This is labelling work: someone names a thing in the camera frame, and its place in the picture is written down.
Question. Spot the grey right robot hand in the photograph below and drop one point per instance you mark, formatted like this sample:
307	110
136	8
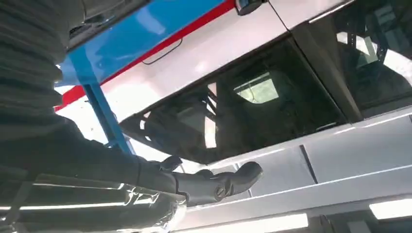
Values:
96	167

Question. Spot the blue metal shelf rack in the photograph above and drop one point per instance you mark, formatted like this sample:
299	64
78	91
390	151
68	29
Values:
128	35

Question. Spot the white vehicle body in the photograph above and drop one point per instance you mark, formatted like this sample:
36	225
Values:
354	154

